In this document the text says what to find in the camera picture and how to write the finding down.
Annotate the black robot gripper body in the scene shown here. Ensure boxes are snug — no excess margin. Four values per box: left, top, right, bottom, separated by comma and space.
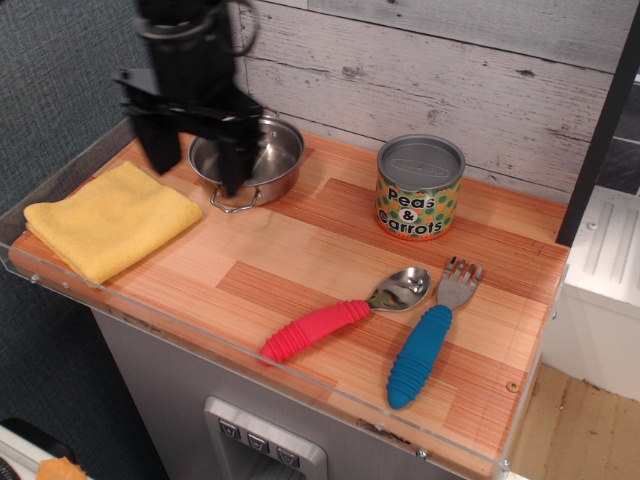
116, 14, 263, 129

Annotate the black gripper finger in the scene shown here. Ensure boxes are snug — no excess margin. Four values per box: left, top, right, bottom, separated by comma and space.
218, 124, 262, 198
131, 115, 181, 175

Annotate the yellow rag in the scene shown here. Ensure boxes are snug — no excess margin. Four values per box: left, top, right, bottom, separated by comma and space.
24, 161, 202, 285

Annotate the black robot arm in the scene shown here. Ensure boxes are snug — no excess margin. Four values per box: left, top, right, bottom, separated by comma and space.
116, 1, 263, 196

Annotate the small steel pot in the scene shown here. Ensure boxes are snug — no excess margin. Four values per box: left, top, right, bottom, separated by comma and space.
188, 113, 305, 214

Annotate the clear acrylic table guard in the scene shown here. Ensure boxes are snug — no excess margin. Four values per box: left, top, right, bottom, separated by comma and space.
1, 133, 568, 462

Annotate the peas and carrots can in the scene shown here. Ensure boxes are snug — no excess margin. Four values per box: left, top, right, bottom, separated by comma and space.
375, 134, 466, 241

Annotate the grey toy fridge cabinet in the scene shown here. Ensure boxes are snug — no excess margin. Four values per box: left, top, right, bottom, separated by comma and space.
94, 311, 509, 479

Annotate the silver dispenser button panel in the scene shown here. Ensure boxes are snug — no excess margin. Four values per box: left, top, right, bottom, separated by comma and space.
204, 396, 329, 479

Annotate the orange object at corner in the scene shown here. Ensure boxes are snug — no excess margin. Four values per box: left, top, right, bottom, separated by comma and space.
36, 457, 88, 480

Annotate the white cabinet with drainboard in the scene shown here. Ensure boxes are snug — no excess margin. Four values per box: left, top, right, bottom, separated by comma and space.
541, 186, 639, 400

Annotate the red handled spoon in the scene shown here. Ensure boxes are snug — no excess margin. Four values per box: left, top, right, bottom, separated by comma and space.
259, 267, 431, 363

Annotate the blue handled fork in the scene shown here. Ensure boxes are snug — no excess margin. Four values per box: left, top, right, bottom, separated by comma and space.
386, 257, 484, 410

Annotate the black right frame post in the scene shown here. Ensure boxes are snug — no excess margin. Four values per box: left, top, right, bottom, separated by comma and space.
556, 6, 639, 247

